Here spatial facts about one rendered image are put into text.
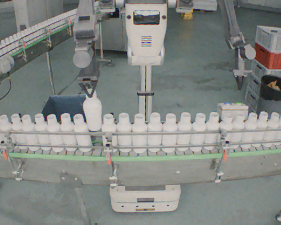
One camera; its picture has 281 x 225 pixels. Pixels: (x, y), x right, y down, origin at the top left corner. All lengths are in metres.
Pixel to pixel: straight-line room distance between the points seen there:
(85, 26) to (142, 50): 0.69
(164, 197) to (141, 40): 1.10
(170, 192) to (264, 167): 0.84
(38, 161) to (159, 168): 0.53
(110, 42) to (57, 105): 3.29
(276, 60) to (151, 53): 2.03
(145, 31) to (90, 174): 0.80
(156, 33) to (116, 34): 3.34
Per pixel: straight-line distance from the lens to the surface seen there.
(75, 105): 1.66
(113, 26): 4.73
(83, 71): 0.88
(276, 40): 3.08
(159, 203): 1.93
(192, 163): 1.09
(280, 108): 2.85
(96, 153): 1.07
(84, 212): 1.45
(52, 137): 1.06
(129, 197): 1.87
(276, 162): 1.29
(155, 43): 1.45
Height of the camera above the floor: 1.71
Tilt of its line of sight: 33 degrees down
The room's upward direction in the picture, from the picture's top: straight up
